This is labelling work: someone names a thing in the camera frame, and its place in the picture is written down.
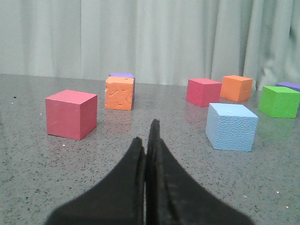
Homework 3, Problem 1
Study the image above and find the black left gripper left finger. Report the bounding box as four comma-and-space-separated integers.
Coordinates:
46, 137, 146, 225

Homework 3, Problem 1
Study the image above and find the purple foam cube right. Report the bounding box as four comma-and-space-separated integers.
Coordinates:
276, 82, 300, 92

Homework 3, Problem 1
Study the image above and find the red foam cube far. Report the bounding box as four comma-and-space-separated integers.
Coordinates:
186, 78, 222, 107

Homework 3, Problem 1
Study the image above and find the white curtain backdrop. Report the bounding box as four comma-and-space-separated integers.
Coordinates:
0, 0, 300, 90

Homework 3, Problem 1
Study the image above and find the purple foam cube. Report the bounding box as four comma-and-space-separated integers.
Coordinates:
109, 72, 135, 100
276, 82, 300, 92

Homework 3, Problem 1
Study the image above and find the red foam cube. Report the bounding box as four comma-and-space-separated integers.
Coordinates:
45, 90, 98, 140
186, 78, 222, 107

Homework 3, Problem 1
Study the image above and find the green foam cube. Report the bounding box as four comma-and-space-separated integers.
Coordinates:
258, 86, 300, 119

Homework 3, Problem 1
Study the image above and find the purple foam cube left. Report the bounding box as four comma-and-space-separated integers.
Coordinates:
109, 72, 135, 100

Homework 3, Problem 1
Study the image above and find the textured light blue foam cube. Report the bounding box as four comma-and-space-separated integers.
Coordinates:
206, 103, 258, 152

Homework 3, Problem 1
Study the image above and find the dented orange foam cube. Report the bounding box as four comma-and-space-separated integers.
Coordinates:
105, 76, 134, 111

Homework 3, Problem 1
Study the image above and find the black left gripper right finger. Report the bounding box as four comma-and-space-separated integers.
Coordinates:
146, 119, 253, 225

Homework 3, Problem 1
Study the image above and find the smooth orange foam cube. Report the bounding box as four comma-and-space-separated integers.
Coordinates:
220, 75, 253, 102

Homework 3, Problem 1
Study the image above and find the red foam cube near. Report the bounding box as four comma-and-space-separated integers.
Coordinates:
45, 90, 98, 140

